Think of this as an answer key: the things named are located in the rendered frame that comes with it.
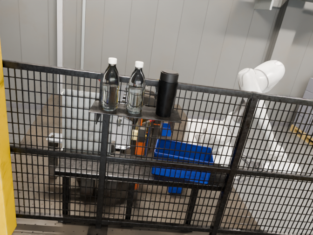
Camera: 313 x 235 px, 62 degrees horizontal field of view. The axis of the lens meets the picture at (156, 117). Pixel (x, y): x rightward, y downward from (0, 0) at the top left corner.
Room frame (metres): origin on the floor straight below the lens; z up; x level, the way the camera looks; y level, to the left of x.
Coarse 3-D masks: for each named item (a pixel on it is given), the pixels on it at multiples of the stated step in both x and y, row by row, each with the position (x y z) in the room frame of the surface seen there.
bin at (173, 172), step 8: (160, 144) 1.30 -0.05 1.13; (168, 144) 1.29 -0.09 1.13; (184, 144) 1.29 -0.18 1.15; (160, 152) 1.30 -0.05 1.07; (168, 152) 1.29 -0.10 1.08; (176, 152) 1.29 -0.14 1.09; (192, 152) 1.29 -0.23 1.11; (208, 152) 1.28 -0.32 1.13; (176, 160) 1.13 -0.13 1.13; (192, 160) 1.13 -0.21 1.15; (200, 160) 1.13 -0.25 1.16; (208, 160) 1.25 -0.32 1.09; (152, 168) 1.14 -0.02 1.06; (168, 176) 1.14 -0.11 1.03; (176, 176) 1.13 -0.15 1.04; (192, 176) 1.13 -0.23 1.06; (208, 176) 1.12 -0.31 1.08
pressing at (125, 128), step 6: (126, 96) 2.40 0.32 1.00; (114, 120) 1.79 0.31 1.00; (126, 120) 1.83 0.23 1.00; (114, 126) 1.69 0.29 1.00; (120, 126) 1.70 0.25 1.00; (126, 126) 1.72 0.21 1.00; (132, 126) 1.74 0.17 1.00; (114, 132) 1.59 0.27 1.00; (120, 132) 1.61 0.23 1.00; (126, 132) 1.62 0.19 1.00; (114, 138) 1.51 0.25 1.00; (120, 138) 1.52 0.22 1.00; (126, 138) 1.53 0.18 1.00
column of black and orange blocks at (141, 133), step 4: (140, 128) 1.31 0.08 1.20; (144, 128) 1.31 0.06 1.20; (140, 132) 1.30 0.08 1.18; (136, 140) 1.32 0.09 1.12; (140, 140) 1.30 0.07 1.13; (144, 140) 1.30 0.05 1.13; (136, 144) 1.30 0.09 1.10; (140, 144) 1.30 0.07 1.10; (144, 144) 1.30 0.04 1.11; (140, 148) 1.30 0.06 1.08; (140, 152) 1.30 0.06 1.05; (136, 184) 1.30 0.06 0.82; (136, 196) 1.30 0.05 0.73
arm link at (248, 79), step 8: (240, 72) 1.46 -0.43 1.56; (248, 72) 1.42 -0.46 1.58; (256, 72) 1.45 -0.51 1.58; (240, 80) 1.43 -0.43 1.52; (248, 80) 1.40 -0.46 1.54; (256, 80) 1.41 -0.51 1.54; (264, 80) 1.43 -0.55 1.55; (240, 88) 1.43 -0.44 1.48; (248, 88) 1.40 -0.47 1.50; (256, 88) 1.40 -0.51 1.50; (264, 88) 1.42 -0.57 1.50
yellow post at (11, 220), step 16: (0, 48) 0.98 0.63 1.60; (0, 64) 0.97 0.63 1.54; (0, 80) 0.96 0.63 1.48; (0, 96) 0.95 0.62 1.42; (0, 112) 0.93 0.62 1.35; (0, 128) 0.92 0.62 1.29; (0, 144) 0.91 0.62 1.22; (0, 160) 0.90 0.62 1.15; (0, 176) 0.89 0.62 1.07; (0, 192) 0.89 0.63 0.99; (0, 208) 0.89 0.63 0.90; (0, 224) 0.88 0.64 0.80; (16, 224) 0.98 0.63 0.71
